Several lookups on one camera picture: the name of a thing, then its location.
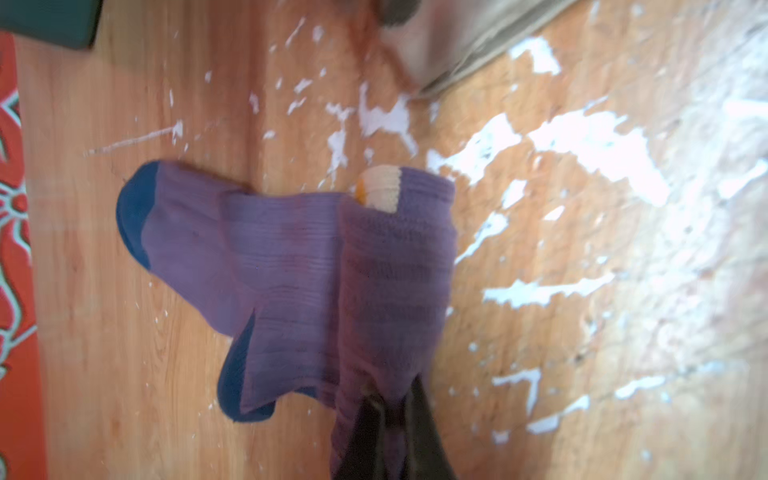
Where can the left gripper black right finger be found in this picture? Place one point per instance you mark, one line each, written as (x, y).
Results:
(425, 457)

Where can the purple sock with yellow cuff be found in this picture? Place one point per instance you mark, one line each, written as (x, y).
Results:
(332, 295)

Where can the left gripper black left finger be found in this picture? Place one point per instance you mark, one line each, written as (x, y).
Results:
(364, 457)

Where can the green divided organizer tray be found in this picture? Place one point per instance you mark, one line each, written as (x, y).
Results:
(66, 23)

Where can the brown argyle sock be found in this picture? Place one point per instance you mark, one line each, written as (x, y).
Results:
(435, 44)

